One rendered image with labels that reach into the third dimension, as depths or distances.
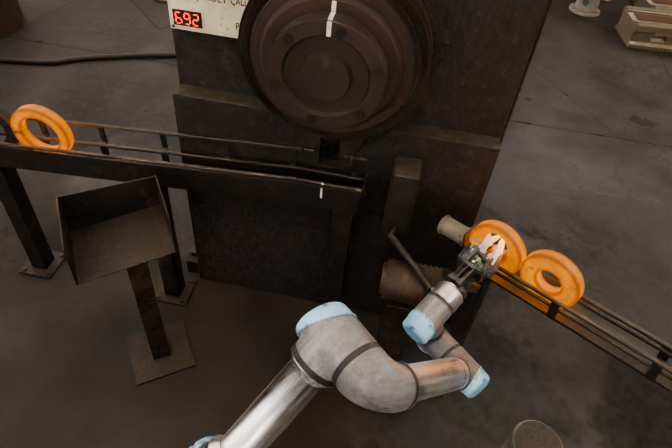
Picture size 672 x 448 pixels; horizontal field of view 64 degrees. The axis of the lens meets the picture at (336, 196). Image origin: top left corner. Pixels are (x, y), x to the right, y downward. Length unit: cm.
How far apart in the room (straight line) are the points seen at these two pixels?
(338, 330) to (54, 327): 140
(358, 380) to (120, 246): 84
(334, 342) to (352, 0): 72
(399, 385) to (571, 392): 123
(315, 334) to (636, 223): 216
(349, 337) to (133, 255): 74
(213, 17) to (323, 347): 91
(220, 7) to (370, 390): 101
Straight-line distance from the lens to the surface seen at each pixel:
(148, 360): 208
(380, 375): 105
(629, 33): 471
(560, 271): 144
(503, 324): 228
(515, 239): 147
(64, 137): 187
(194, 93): 167
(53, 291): 237
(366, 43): 121
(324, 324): 109
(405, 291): 162
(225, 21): 153
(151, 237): 161
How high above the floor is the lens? 177
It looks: 43 degrees down
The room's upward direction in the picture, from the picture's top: 6 degrees clockwise
